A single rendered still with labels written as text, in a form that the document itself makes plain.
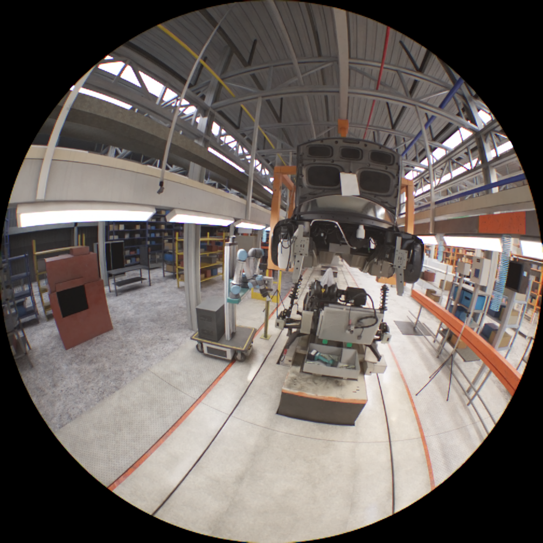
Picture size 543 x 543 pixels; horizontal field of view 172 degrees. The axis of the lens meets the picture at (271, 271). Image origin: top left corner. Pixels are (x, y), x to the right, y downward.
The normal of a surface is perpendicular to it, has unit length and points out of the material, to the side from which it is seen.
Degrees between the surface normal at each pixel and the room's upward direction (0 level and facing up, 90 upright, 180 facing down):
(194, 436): 0
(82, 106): 90
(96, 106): 90
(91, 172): 90
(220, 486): 0
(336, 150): 120
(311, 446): 0
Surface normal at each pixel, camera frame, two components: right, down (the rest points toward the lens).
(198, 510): 0.07, -0.98
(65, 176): 0.95, 0.12
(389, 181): -0.39, 0.58
